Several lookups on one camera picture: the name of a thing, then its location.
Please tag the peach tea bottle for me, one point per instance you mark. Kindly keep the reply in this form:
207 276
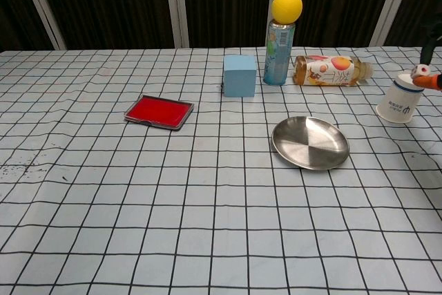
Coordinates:
328 70

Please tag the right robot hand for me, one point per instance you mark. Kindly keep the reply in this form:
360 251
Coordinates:
430 51

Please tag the yellow ball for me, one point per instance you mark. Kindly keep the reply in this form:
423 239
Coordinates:
287 7

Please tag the light blue foam cube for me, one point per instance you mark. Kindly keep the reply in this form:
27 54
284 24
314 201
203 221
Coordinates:
239 75

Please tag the white metal frame post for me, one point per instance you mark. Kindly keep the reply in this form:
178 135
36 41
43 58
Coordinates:
41 6
388 5
176 5

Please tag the white die with red pip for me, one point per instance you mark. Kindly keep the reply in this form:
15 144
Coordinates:
420 70

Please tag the checked light blue tablecloth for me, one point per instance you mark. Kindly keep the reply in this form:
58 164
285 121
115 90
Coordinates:
103 205

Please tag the white paper cup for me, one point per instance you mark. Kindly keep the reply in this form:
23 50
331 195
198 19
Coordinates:
398 101

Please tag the round steel plate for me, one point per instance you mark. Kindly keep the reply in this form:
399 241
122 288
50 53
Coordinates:
310 143

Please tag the red ink pad case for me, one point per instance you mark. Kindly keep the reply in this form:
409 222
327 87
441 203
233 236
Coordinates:
159 112

